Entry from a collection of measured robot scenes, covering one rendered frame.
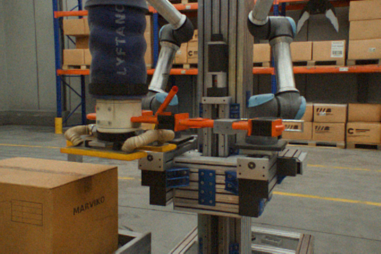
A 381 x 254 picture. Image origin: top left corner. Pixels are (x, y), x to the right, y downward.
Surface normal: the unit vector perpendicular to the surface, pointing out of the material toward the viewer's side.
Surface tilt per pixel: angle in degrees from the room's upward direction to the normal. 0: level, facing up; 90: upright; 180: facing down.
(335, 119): 91
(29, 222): 90
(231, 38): 90
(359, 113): 90
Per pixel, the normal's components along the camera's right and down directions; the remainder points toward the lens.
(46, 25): -0.35, 0.07
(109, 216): 0.91, 0.04
